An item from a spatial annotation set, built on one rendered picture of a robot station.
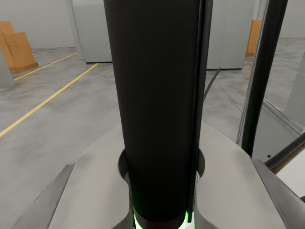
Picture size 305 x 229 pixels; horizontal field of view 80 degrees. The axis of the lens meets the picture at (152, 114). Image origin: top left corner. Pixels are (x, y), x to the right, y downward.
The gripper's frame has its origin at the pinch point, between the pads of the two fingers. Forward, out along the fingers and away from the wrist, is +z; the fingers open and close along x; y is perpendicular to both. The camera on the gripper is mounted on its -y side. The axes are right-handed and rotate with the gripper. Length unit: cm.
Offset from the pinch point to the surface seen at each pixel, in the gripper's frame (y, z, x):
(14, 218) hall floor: 148, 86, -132
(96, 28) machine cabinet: 33, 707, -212
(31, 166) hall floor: 148, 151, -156
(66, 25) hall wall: 33, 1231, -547
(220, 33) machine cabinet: 50, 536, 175
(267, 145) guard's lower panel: 73, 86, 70
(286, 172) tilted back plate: 27.6, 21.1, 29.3
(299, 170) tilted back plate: 25.7, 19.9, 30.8
